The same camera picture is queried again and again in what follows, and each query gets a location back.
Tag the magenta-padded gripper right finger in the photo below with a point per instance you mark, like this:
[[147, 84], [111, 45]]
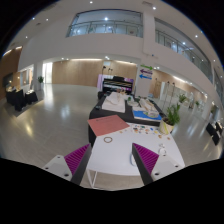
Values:
[[146, 160]]

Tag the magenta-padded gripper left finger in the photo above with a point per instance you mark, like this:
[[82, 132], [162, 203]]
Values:
[[78, 160]]

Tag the white power strip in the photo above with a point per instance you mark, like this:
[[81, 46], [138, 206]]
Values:
[[132, 160]]

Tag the row of small colourful badges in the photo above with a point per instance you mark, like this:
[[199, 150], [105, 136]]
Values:
[[146, 129]]

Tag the blue model base board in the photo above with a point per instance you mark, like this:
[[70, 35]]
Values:
[[141, 116]]

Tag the potted plant in striped pot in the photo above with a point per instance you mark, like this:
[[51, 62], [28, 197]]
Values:
[[170, 121]]

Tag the pink rectangular mat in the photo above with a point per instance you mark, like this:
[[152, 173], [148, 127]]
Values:
[[107, 125]]

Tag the black display table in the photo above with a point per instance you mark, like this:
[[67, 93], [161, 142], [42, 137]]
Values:
[[96, 113]]

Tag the distant green potted plants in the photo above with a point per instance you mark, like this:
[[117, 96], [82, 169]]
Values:
[[182, 98]]

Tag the black piano with purple backdrop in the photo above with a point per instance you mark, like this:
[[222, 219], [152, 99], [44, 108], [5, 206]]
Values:
[[116, 84]]

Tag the black covered tables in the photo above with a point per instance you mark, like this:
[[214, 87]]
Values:
[[18, 98]]

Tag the arrow direction signs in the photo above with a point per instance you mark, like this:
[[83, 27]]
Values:
[[145, 71]]

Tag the tall indoor plant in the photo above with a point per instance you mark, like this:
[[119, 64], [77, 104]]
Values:
[[40, 80]]

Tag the glass balcony railing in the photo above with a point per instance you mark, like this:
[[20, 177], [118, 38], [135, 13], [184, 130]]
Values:
[[180, 46], [105, 28]]

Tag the recessed ceiling lights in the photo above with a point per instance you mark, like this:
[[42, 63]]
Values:
[[154, 7]]

